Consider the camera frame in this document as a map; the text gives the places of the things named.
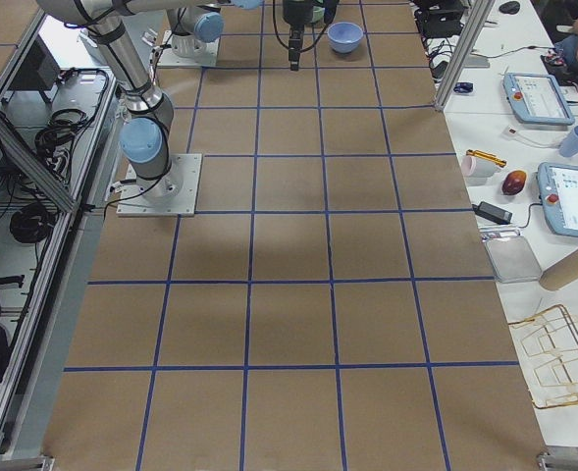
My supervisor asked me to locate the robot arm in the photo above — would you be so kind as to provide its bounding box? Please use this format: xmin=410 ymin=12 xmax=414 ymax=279
xmin=38 ymin=1 xmax=224 ymax=217
xmin=167 ymin=6 xmax=225 ymax=58

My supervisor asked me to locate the gold wire rack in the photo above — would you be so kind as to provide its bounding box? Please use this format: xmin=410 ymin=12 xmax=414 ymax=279
xmin=508 ymin=304 xmax=578 ymax=410

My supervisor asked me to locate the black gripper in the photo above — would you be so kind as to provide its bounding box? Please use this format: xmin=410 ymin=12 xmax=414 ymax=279
xmin=282 ymin=0 xmax=313 ymax=72

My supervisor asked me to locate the aluminium frame post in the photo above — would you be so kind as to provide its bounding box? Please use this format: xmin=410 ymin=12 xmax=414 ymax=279
xmin=434 ymin=0 xmax=495 ymax=112

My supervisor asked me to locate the pink paper cup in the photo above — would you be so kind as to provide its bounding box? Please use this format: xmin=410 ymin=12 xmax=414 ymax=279
xmin=460 ymin=155 xmax=500 ymax=179

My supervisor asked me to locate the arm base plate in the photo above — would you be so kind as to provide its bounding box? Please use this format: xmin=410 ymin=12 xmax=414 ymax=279
xmin=116 ymin=153 xmax=203 ymax=217
xmin=157 ymin=29 xmax=220 ymax=68

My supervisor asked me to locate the teach pendant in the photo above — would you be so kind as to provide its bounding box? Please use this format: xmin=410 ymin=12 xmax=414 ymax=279
xmin=502 ymin=73 xmax=575 ymax=126
xmin=537 ymin=162 xmax=578 ymax=237

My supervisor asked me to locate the blue bowl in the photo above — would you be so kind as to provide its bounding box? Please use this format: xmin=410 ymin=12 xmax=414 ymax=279
xmin=328 ymin=22 xmax=363 ymax=54

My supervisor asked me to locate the small blue black device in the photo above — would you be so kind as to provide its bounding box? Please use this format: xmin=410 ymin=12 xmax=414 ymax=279
xmin=453 ymin=81 xmax=474 ymax=94

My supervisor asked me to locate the metal tray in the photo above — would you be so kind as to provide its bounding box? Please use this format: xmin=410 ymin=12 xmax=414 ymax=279
xmin=480 ymin=226 xmax=542 ymax=284

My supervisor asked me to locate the red mango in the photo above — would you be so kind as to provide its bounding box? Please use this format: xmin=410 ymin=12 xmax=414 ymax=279
xmin=501 ymin=170 xmax=527 ymax=196

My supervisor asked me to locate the near teach pendant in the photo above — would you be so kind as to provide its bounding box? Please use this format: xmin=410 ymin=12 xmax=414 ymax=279
xmin=537 ymin=162 xmax=578 ymax=237

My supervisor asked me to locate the green bowl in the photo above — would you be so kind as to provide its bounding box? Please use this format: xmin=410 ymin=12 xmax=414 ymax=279
xmin=310 ymin=0 xmax=327 ymax=25

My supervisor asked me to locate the far teach pendant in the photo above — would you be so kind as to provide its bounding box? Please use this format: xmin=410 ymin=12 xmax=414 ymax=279
xmin=502 ymin=73 xmax=575 ymax=126

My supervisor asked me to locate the cardboard tube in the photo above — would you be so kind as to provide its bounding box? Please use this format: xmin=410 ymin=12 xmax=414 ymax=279
xmin=539 ymin=248 xmax=578 ymax=290

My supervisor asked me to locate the black power brick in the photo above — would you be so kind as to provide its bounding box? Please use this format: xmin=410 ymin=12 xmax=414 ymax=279
xmin=472 ymin=201 xmax=512 ymax=225

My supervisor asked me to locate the blue plastic cup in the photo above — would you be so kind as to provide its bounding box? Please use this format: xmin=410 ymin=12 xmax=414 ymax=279
xmin=558 ymin=125 xmax=578 ymax=158

